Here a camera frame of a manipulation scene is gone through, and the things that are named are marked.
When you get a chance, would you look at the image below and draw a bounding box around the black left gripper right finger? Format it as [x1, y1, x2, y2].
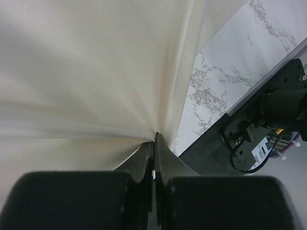
[154, 133, 303, 230]

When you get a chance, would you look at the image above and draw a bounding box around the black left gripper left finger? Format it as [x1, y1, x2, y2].
[0, 142, 154, 230]

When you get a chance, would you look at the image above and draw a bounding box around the cream satin pillowcase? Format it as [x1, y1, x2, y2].
[0, 0, 250, 171]

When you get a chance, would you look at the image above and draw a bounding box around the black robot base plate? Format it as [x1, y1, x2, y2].
[221, 59, 307, 174]

